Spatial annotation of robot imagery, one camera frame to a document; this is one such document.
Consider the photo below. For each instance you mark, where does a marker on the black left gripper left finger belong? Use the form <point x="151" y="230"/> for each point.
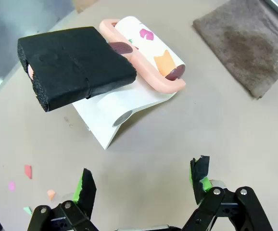
<point x="86" y="192"/>

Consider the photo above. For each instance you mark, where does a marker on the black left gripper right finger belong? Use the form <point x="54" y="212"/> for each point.
<point x="201" y="173"/>

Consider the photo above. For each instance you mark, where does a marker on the pink lint roller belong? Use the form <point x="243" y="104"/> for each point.
<point x="69" y="62"/>

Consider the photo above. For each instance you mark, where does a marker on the brown towel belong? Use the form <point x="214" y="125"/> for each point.
<point x="244" y="45"/>

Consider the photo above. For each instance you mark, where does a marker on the person's right hand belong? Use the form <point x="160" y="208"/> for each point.
<point x="83" y="4"/>

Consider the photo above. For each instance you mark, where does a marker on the orange paper scrap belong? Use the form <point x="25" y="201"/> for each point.
<point x="50" y="194"/>

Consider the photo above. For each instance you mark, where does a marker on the green paper scrap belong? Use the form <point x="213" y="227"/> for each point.
<point x="28" y="210"/>

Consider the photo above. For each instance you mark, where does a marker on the red paper scrap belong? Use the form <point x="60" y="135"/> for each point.
<point x="28" y="171"/>

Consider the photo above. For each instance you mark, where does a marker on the pink paper scrap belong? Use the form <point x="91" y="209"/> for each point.
<point x="11" y="186"/>

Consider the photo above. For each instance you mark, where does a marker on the white folded stand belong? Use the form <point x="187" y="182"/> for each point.
<point x="105" y="115"/>

